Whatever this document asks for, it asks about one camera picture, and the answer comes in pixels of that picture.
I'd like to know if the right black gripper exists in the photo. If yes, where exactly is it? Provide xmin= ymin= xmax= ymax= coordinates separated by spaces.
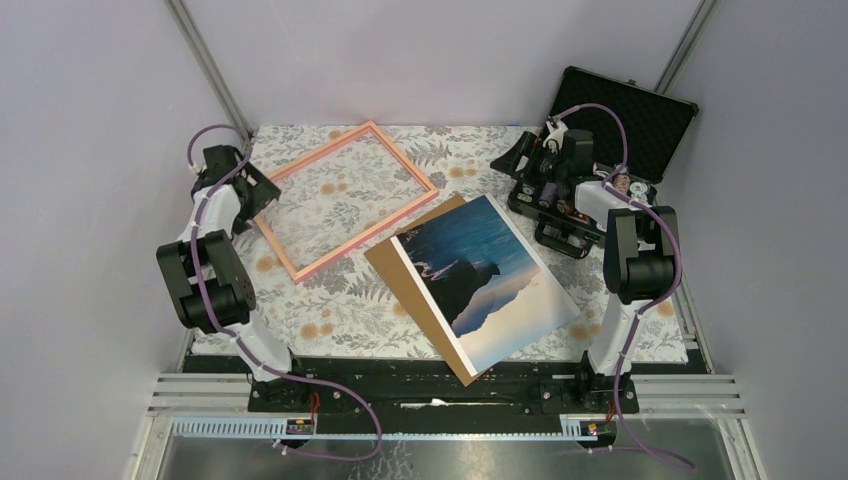
xmin=489 ymin=132 xmax=567 ymax=192

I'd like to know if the pink wooden picture frame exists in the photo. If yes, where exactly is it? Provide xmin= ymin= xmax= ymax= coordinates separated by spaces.
xmin=255 ymin=121 xmax=439 ymax=284

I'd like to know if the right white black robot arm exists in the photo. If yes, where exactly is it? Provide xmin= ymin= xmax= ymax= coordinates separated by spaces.
xmin=490 ymin=129 xmax=681 ymax=412

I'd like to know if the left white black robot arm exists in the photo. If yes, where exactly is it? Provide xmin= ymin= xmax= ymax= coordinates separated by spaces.
xmin=156 ymin=145 xmax=311 ymax=411

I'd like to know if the blue seascape photo print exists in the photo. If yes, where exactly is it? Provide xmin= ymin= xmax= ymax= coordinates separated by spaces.
xmin=389 ymin=195 xmax=580 ymax=385

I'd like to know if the purple poker chip stack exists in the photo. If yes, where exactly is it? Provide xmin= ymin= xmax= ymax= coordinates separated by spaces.
xmin=537 ymin=182 xmax=560 ymax=209

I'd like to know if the floral patterned table mat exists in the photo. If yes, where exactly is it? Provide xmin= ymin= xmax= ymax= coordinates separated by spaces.
xmin=234 ymin=126 xmax=609 ymax=361

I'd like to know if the black poker chip case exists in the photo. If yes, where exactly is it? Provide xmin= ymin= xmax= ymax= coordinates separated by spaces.
xmin=507 ymin=65 xmax=700 ymax=260

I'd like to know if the pink poker chip stack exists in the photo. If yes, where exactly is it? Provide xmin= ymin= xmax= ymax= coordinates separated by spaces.
xmin=611 ymin=174 xmax=631 ymax=196

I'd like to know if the brown cardboard backing board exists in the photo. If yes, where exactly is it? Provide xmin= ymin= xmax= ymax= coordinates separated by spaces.
xmin=365 ymin=195 xmax=480 ymax=387

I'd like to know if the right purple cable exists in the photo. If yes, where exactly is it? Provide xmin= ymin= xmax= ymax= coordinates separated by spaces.
xmin=548 ymin=102 xmax=698 ymax=473

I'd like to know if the left aluminium corner post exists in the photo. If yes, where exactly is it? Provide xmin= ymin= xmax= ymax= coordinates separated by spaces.
xmin=163 ymin=0 xmax=253 ymax=138

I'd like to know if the aluminium corner post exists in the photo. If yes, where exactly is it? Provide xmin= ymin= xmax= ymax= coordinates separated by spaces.
xmin=654 ymin=0 xmax=721 ymax=95
xmin=163 ymin=0 xmax=253 ymax=138

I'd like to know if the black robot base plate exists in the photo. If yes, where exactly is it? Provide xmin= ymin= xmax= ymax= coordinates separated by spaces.
xmin=182 ymin=354 xmax=710 ymax=437

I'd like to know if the white slotted cable duct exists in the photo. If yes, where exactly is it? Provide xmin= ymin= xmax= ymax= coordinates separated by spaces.
xmin=172 ymin=417 xmax=316 ymax=440

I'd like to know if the right aluminium corner post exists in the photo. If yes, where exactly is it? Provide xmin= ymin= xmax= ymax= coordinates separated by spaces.
xmin=654 ymin=0 xmax=721 ymax=95

